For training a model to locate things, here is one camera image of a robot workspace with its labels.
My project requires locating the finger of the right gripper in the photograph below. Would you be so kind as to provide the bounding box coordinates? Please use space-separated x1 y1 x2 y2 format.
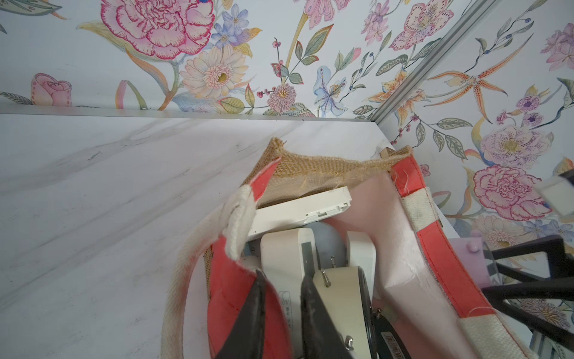
487 235 567 281
482 277 573 352

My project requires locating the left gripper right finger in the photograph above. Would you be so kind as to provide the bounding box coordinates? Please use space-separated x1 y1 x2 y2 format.
300 276 352 359

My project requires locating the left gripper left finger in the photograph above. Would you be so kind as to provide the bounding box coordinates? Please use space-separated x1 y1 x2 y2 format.
216 270 266 359

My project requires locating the blue twin-bell clock front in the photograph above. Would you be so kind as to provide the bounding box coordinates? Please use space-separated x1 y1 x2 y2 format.
313 266 378 358

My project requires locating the dark teal alarm clock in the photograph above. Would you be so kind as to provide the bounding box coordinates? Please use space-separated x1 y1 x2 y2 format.
373 309 411 359

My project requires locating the pink round alarm clock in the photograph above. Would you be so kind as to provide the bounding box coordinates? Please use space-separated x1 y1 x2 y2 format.
448 237 492 289

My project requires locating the long white digital clock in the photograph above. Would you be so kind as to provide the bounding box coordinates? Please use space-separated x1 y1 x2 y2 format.
260 227 318 358

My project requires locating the small white digital clock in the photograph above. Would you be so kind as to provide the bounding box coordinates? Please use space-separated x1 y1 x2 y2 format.
345 231 377 299

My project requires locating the burlap canvas bag red trim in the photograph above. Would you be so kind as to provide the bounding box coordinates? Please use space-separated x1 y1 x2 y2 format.
160 139 534 358

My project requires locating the grey round alarm clock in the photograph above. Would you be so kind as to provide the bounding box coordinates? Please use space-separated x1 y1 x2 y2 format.
304 221 347 269

